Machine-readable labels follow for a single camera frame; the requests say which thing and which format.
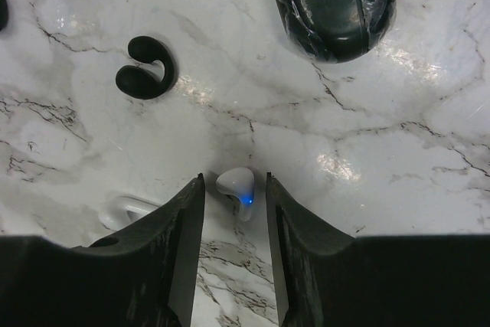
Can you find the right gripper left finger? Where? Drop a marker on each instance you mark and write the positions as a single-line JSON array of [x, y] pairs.
[[142, 275]]

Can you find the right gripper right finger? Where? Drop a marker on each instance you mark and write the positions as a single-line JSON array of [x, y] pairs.
[[324, 277]]

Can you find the white earbud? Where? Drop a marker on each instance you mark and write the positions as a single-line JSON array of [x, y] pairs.
[[123, 211], [239, 182]]

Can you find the black earbud charging case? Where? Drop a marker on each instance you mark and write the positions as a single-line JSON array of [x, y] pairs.
[[336, 31]]

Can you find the black earbud right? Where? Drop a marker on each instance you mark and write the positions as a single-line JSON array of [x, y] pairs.
[[140, 83]]

